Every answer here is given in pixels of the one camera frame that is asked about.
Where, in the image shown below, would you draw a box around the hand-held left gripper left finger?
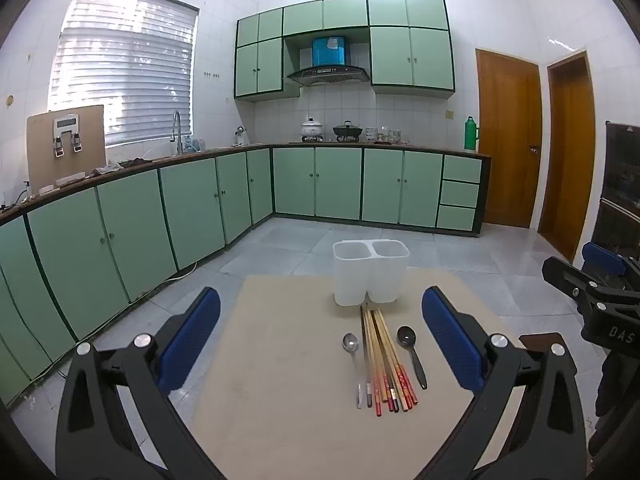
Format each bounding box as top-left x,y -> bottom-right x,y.
55,287 -> 221,480

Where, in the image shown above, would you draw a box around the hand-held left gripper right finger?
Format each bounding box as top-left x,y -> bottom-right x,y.
415,286 -> 588,480

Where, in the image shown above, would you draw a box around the wooden door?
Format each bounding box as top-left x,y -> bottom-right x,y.
475,48 -> 543,229
539,50 -> 598,263

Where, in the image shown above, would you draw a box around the black spoon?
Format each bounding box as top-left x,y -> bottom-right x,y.
397,326 -> 429,390

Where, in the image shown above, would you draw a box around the black wok with lid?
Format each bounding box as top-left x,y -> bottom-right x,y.
332,120 -> 364,142

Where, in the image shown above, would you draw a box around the dark glass cabinet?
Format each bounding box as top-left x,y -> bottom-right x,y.
597,121 -> 640,261

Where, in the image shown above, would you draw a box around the metal spoon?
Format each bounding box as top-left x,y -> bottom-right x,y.
342,333 -> 364,409

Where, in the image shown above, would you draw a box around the green base cabinets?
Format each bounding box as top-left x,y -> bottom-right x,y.
0,142 -> 492,406

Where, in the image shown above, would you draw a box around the brown cardboard panel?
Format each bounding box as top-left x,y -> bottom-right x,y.
26,105 -> 107,190

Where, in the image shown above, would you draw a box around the white cooking pot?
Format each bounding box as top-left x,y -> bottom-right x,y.
300,117 -> 325,142

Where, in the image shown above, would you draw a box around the window blinds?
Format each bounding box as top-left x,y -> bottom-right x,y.
48,0 -> 200,147

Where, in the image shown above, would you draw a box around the green thermos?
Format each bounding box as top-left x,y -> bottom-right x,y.
463,116 -> 481,152

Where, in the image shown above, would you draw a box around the white floor cable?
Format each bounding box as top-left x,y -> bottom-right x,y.
131,260 -> 201,306

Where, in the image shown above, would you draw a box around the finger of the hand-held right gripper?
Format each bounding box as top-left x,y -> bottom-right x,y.
581,241 -> 640,287
542,255 -> 599,311

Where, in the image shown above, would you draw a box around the range hood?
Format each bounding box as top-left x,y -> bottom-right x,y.
286,35 -> 371,87

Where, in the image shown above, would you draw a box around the crumpled cloth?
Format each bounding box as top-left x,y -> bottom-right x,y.
90,159 -> 151,176

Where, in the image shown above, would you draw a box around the white two-compartment utensil holder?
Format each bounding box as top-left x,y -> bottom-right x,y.
332,240 -> 411,307

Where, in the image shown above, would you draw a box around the bundle of chopsticks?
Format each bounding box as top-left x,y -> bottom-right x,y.
360,304 -> 420,417

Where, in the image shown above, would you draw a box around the metal faucet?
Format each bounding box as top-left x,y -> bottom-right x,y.
171,111 -> 185,156

